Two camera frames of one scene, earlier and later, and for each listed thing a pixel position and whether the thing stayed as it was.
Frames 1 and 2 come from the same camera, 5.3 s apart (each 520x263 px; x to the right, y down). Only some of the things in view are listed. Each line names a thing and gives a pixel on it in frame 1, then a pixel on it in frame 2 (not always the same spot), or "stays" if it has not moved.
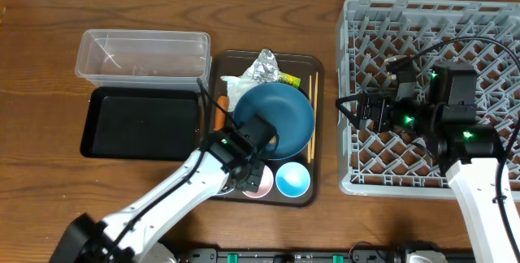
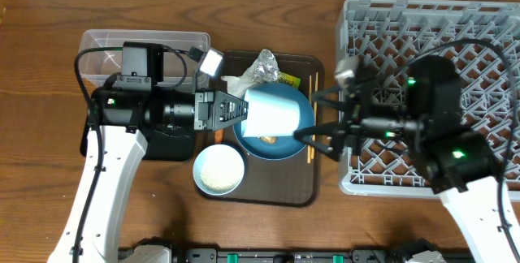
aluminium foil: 266,67 stays
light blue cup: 292,179 to 270,114
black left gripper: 254,186 to 207,105
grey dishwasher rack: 393,45 stays
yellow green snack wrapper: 289,79 stays
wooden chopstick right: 314,114 stays
